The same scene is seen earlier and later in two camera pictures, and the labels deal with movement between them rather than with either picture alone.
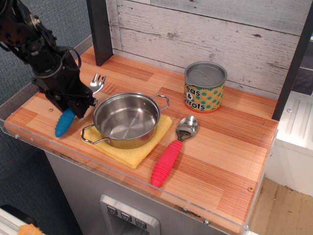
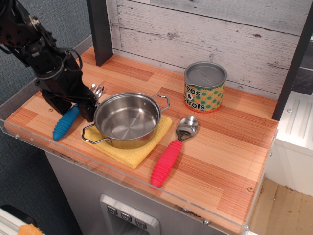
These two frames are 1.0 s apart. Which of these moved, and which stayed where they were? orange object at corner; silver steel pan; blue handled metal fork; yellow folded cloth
Moved: blue handled metal fork
Stayed: yellow folded cloth; silver steel pan; orange object at corner
